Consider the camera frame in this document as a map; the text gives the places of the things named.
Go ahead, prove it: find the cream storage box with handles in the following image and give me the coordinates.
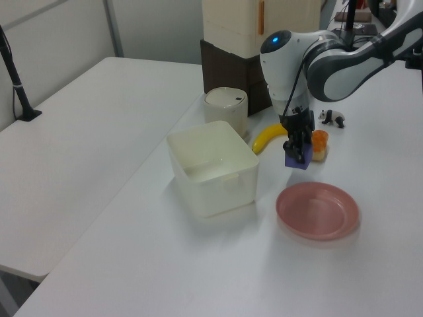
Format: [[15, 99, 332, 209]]
[[201, 0, 322, 57]]

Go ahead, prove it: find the small cream lidded trash can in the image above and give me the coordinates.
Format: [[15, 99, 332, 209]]
[[202, 87, 249, 139]]

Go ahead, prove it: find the black background pole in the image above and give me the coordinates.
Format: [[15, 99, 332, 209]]
[[343, 0, 358, 32]]

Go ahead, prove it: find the black and white panda figurine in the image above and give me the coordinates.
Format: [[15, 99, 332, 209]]
[[317, 109, 346, 129]]

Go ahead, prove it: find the brown cardboard box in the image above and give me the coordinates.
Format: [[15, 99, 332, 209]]
[[334, 11, 373, 23]]

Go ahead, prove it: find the purple cube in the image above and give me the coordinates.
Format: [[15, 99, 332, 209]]
[[284, 142, 313, 171]]

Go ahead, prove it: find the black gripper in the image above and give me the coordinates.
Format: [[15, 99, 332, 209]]
[[279, 109, 315, 164]]

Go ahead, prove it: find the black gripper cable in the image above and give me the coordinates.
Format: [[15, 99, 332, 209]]
[[281, 46, 315, 120]]

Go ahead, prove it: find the yellow toy banana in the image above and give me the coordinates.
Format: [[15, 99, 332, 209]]
[[251, 123, 288, 154]]

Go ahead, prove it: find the black clamp mount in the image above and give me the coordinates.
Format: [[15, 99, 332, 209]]
[[404, 49, 423, 70]]

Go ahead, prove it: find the black camera stand pole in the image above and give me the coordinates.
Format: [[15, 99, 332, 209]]
[[0, 24, 43, 122]]

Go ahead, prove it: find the black electronics box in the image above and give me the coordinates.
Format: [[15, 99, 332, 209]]
[[330, 28, 381, 50]]

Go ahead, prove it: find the cream open storage bin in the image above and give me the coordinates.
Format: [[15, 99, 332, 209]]
[[165, 120, 260, 219]]

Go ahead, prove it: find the pink plate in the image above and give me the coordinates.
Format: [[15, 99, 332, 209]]
[[275, 181, 360, 241]]

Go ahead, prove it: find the orange salmon sushi toy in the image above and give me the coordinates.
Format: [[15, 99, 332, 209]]
[[310, 129, 330, 162]]

